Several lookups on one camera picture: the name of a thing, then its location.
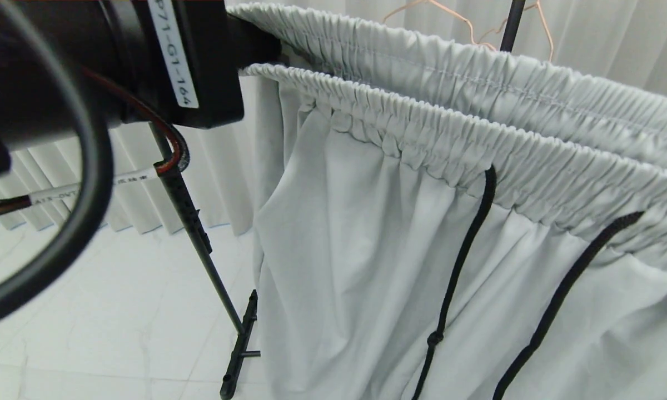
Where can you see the white curtain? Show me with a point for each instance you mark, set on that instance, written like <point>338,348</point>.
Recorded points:
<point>617,33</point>

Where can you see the pale grey shorts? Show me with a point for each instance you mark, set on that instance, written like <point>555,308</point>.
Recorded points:
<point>367,250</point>

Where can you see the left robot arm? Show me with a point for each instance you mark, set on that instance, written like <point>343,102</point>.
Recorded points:
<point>178,155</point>

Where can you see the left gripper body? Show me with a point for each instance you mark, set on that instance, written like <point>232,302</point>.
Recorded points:
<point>139,55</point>

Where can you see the pink clothes hanger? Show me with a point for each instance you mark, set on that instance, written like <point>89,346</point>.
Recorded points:
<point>546,30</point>
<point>470,28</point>

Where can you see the black clothes rack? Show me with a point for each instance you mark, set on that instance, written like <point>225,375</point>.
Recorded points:
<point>190,211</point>

